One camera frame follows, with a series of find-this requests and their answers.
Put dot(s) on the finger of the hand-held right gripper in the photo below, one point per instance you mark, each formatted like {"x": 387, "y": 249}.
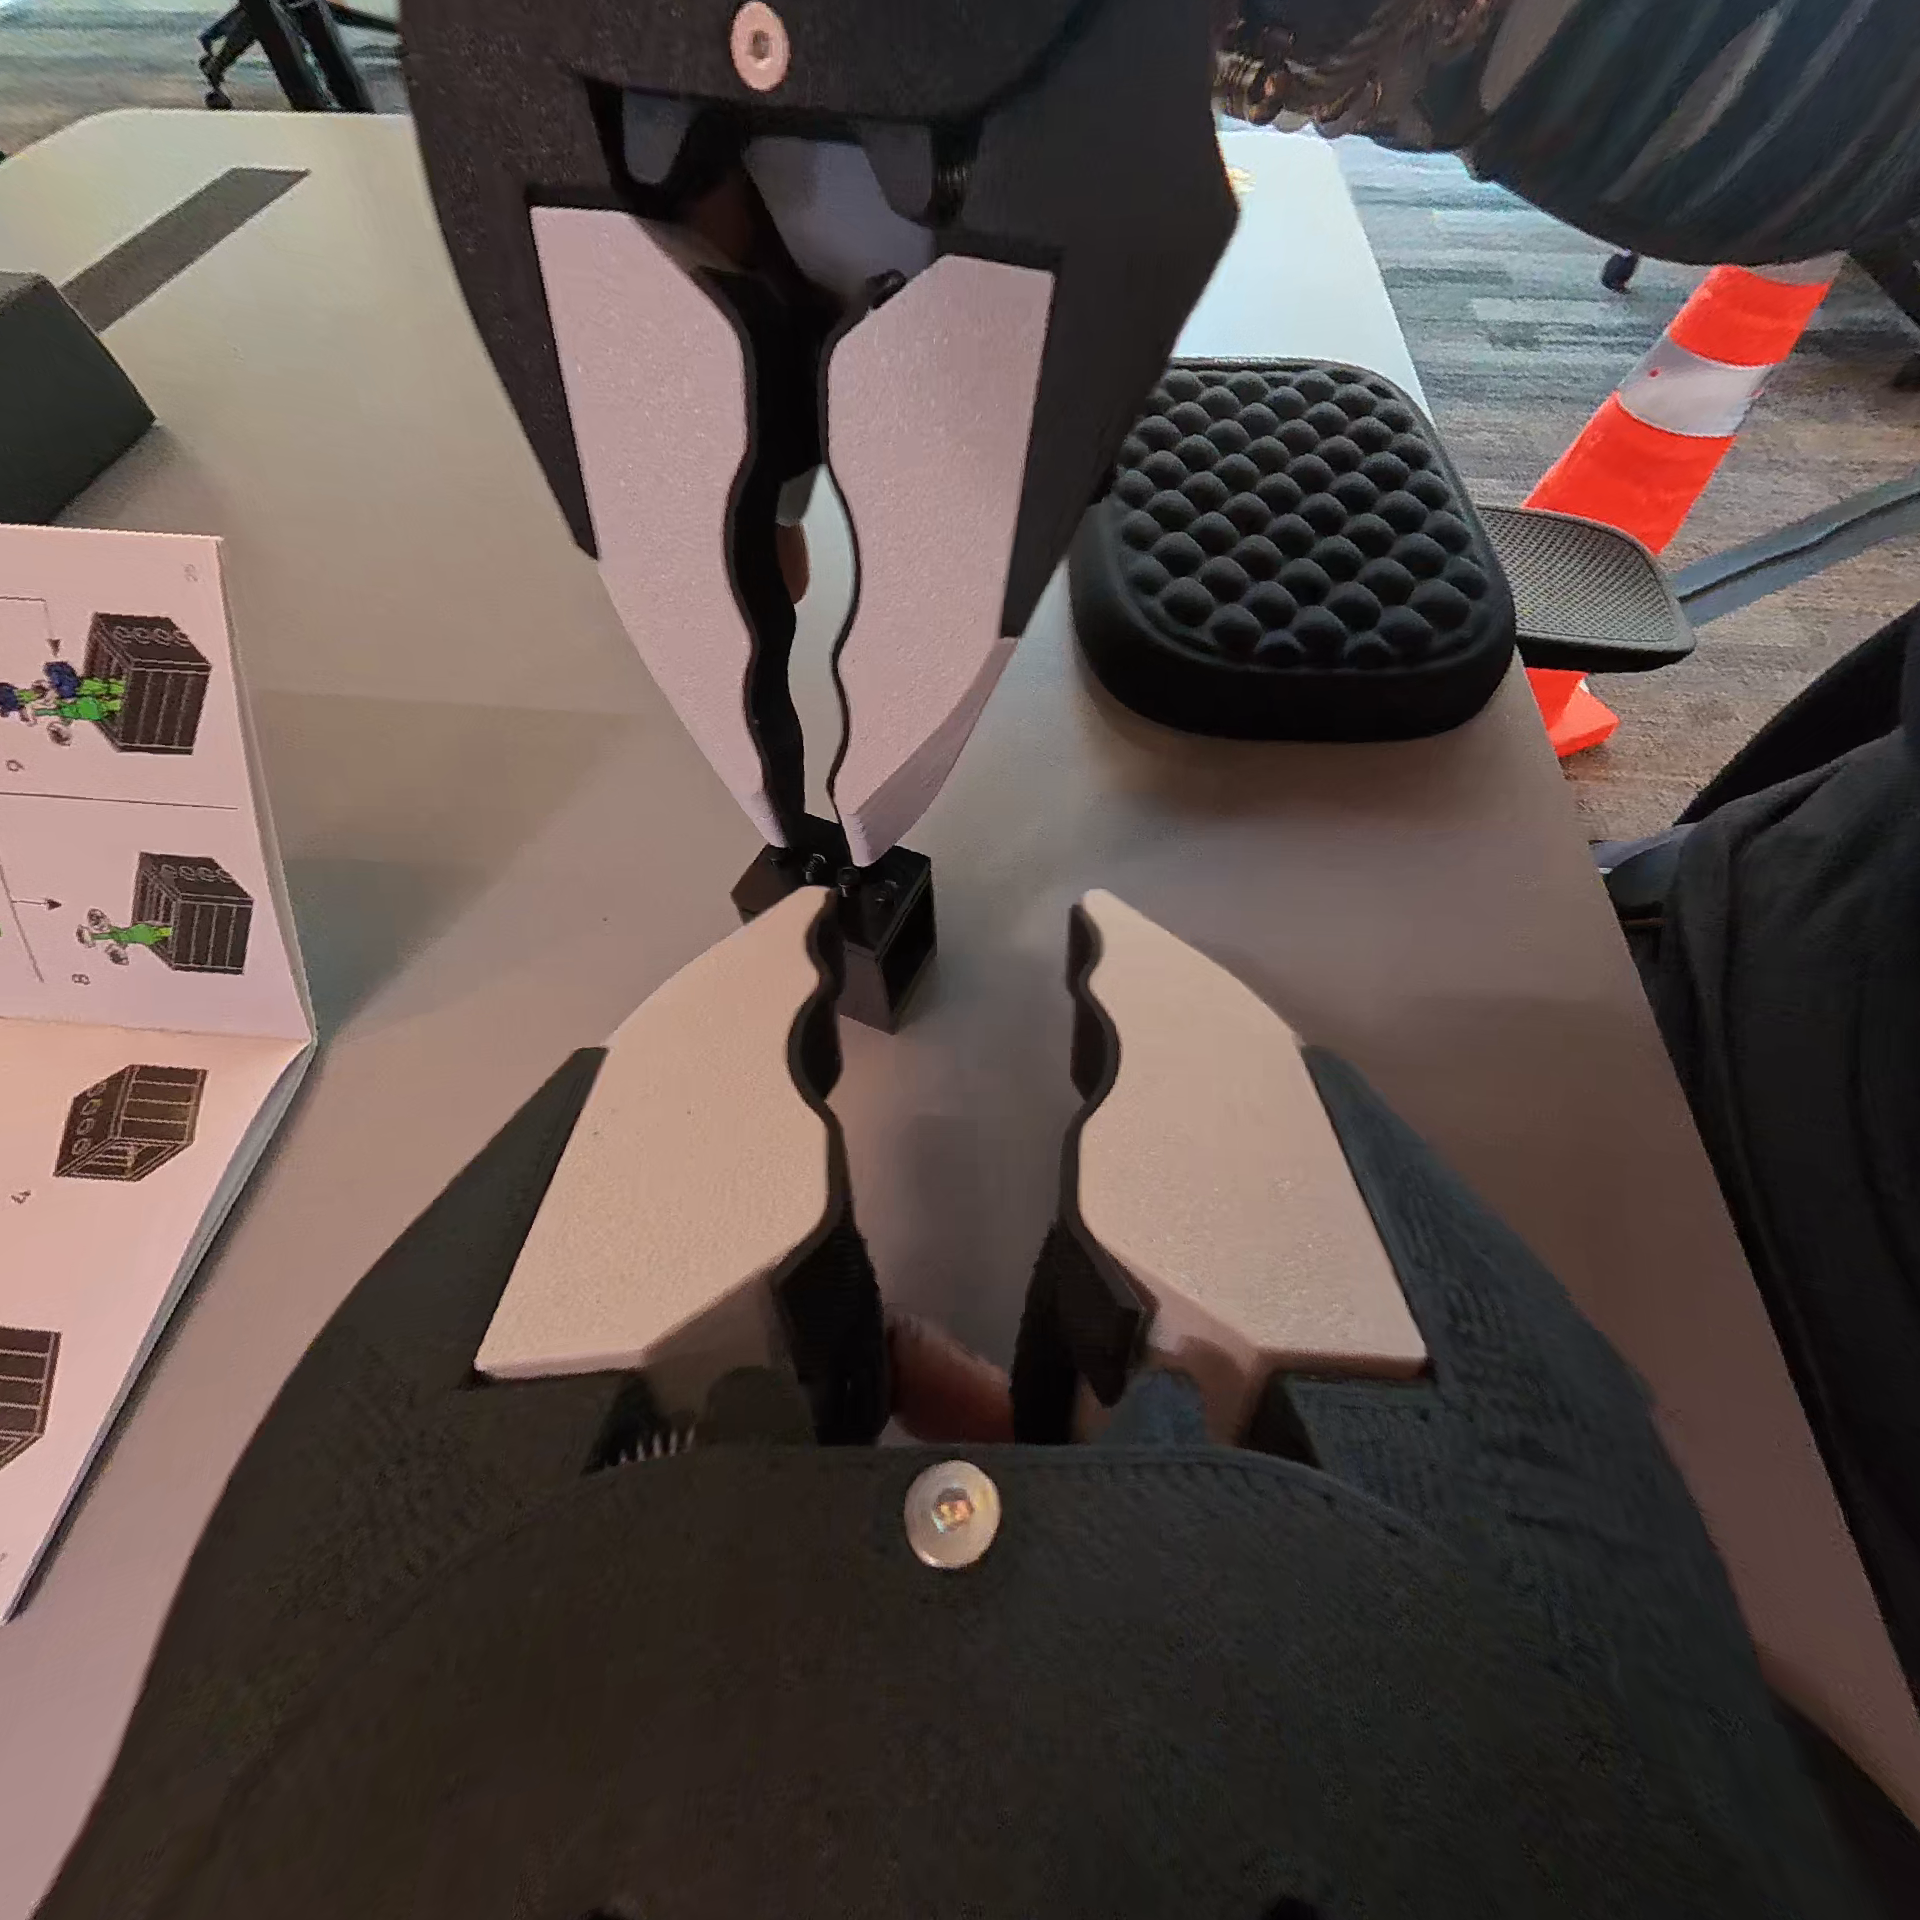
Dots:
{"x": 944, "y": 510}
{"x": 643, "y": 452}

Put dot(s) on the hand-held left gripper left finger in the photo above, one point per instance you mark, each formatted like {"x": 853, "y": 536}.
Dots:
{"x": 661, "y": 1201}

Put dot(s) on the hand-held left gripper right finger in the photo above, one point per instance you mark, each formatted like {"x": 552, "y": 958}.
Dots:
{"x": 1233, "y": 1201}

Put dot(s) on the white instruction booklet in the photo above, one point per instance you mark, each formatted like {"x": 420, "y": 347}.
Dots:
{"x": 123, "y": 1052}

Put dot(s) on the matte black box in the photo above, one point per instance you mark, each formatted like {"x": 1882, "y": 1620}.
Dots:
{"x": 53, "y": 389}

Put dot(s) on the person's right forearm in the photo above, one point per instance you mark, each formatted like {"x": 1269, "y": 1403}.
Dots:
{"x": 1679, "y": 123}

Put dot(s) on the grey desk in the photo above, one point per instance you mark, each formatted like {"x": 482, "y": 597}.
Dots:
{"x": 389, "y": 690}

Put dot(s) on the black mesh cushion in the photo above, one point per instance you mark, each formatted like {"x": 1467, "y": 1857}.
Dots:
{"x": 1292, "y": 555}

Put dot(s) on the black office chair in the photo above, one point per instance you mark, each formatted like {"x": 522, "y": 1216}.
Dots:
{"x": 286, "y": 48}

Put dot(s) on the person's dark clothing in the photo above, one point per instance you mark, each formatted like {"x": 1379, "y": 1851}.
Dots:
{"x": 1800, "y": 1141}

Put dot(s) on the orange traffic cone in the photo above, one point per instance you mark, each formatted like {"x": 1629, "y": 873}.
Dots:
{"x": 1650, "y": 452}

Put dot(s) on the black chair armrest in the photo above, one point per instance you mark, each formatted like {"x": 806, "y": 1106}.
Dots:
{"x": 1591, "y": 587}

